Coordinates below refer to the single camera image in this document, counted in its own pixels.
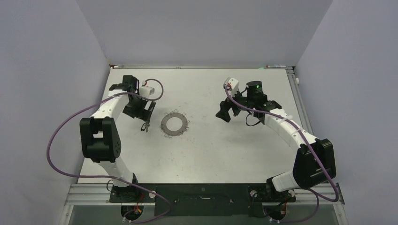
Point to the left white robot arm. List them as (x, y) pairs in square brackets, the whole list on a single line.
[(99, 135)]

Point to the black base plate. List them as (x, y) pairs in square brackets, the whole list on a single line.
[(252, 199)]

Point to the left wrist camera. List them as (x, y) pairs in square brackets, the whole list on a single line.
[(146, 91)]

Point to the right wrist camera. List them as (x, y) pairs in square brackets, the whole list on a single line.
[(231, 85)]

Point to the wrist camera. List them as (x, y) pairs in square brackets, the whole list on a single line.
[(146, 91), (231, 85)]

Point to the red white marker pen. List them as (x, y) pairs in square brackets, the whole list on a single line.
[(275, 66)]

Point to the aluminium frame rail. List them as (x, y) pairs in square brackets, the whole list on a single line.
[(305, 123)]

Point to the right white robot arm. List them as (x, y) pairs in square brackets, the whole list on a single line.
[(314, 161)]

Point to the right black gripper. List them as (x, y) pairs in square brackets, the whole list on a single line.
[(225, 105)]

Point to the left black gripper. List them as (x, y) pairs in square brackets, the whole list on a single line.
[(142, 113)]

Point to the metal perforated ring plate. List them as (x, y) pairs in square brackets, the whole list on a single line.
[(174, 124)]

